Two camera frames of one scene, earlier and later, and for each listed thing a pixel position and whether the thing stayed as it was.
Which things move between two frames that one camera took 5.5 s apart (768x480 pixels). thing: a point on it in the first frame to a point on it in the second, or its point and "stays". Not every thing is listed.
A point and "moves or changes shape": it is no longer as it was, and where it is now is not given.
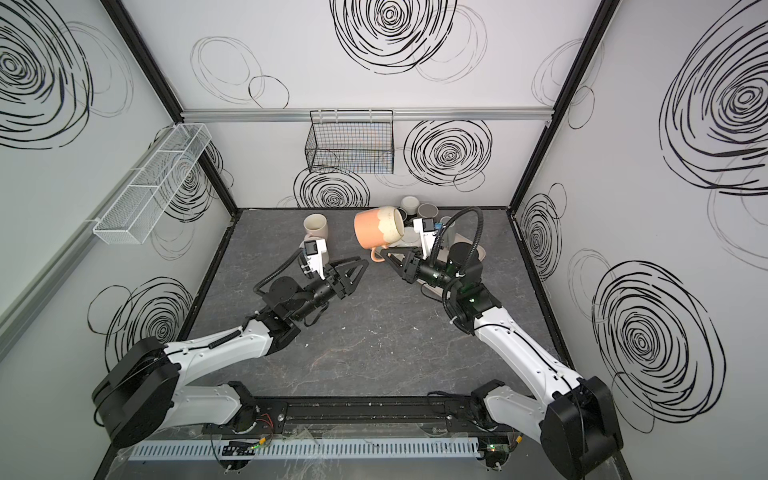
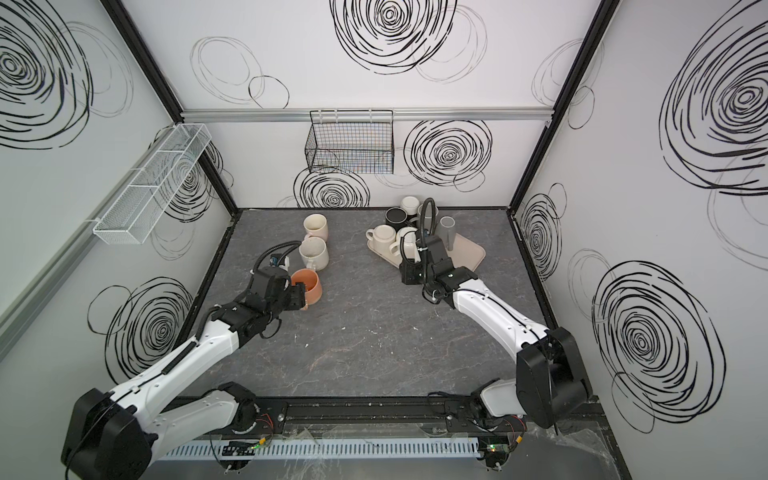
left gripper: x=334 y=282 to x=294 y=294
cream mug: x=316 y=227 stays
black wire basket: x=351 y=142 stays
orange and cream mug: x=378 y=227 moves or changes shape
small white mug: x=410 y=204 stays
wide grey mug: x=428 y=210 stays
